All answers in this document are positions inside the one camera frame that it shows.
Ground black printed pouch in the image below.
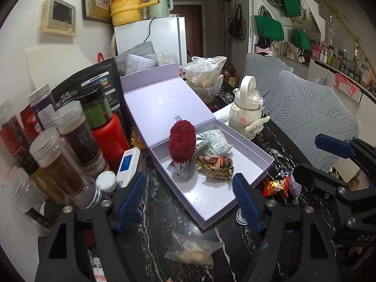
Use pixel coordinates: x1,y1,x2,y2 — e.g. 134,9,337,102
51,58,130,141

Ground clear zip bag with snack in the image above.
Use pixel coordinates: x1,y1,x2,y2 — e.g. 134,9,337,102
164,231,224,268

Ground pink plastic bags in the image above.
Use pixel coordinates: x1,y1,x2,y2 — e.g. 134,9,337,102
334,73,362,96

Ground dark red fuzzy scrunchie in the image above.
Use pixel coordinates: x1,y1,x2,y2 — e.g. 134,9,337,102
168,119,197,163

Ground red gold candy packet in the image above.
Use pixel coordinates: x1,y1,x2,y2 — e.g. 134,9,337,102
262,179,292,198

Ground cream cartoon water bottle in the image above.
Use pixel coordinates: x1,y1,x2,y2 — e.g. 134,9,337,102
229,75,271,140

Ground white bread-print packet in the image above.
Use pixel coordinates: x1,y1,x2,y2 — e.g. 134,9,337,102
203,129,234,156

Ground white refrigerator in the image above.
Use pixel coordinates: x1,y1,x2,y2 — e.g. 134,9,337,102
114,16,187,65

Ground beige wall intercom panel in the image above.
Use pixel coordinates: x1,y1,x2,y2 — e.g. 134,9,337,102
40,0,77,36

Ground grey plastic mailer bags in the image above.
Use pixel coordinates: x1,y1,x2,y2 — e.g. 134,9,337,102
114,41,159,75

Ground white cabinet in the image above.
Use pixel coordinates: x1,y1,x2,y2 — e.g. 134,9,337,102
307,57,376,118

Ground green-label dark jar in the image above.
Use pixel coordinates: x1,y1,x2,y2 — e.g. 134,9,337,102
77,86,113,128

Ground row of bottles and jars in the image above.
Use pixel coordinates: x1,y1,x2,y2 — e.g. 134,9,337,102
311,43,372,84

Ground yellow cooking pot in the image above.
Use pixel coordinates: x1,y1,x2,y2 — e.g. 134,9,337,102
110,0,156,26

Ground lavender gift box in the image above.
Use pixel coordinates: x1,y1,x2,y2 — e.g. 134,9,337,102
120,63,275,230

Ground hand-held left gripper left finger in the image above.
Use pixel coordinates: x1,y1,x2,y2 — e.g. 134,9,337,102
35,173,146,282

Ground purple-label jar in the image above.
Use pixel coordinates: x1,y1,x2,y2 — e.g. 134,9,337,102
28,84,58,130

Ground purple tasselled sachet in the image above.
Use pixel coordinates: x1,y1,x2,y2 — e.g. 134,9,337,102
278,173,303,209

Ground pale green electric kettle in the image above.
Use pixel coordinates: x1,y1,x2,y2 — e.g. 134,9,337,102
147,0,174,20

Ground bamboo pole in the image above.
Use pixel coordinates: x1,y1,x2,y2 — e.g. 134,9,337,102
320,0,376,74

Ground blue tablet tube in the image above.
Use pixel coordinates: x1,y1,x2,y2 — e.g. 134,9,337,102
96,171,118,194

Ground brown door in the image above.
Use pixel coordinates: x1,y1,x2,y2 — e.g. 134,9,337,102
170,4,203,62

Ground golden brown spice jar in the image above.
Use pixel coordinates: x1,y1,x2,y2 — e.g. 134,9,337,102
29,128,102,209

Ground green tote bag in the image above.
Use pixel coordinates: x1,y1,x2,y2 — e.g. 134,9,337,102
292,29,312,50
254,15,285,42
278,0,302,18

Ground black hanging handbag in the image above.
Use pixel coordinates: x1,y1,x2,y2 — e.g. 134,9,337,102
226,4,247,41

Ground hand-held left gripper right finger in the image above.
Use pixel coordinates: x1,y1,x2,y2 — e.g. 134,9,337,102
232,174,338,282

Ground red-label jar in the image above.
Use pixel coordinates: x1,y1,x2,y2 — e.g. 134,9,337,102
0,100,39,174

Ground clear plastic bag of food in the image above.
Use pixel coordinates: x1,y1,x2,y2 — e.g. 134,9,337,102
183,56,227,103

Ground white plastic board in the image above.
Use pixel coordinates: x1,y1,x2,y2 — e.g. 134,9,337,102
25,46,100,94

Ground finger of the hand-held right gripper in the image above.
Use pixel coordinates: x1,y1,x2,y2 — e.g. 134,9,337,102
315,133,376,180
294,162,353,212

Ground dark brown spice jar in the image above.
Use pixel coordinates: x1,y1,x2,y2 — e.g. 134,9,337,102
54,100,105,168

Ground blue and white medicine box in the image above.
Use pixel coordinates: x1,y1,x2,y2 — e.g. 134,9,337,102
117,148,141,188

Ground black power cable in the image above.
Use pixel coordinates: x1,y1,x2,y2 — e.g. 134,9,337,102
144,18,156,44

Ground red and silver snack packet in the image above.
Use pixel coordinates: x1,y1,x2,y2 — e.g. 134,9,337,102
167,160,194,180

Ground grey leaf-pattern chair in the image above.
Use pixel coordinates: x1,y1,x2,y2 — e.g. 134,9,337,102
266,70,362,172
242,52,294,94

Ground red bottle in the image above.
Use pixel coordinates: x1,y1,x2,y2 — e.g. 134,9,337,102
92,112,130,171

